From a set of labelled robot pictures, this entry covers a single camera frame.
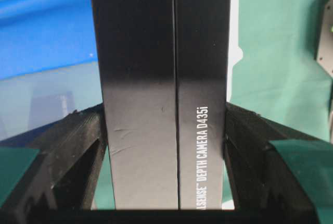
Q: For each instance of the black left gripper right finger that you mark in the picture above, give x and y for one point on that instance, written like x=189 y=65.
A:
x=277 y=174

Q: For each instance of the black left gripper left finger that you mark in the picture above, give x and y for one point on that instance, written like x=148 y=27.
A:
x=53 y=168

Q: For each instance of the clear plastic storage case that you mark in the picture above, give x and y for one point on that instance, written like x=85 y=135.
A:
x=83 y=80

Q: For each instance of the blue liner sheet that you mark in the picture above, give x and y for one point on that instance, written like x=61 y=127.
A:
x=38 y=35

